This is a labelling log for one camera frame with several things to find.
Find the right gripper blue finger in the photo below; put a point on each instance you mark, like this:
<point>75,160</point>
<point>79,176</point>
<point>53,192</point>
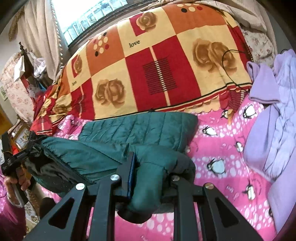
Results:
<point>127,174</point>

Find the dark green puffer jacket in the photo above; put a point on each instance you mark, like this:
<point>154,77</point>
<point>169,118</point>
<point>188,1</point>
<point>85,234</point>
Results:
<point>158,139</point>

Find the person left hand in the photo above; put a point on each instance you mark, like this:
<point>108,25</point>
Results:
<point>20,179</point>

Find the floral white pillow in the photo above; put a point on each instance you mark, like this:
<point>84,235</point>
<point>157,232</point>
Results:
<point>15,100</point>

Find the pink penguin bed sheet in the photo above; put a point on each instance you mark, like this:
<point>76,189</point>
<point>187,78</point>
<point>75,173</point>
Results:
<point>217,153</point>

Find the red orange rose blanket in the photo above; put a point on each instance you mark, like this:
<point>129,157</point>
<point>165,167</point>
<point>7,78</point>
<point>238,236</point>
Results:
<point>170,58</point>

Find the beige curtain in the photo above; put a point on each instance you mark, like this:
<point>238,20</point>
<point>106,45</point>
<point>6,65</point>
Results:
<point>37,27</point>

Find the lavender fleece garment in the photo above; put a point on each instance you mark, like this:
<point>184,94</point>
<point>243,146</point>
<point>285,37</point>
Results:
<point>270,145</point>

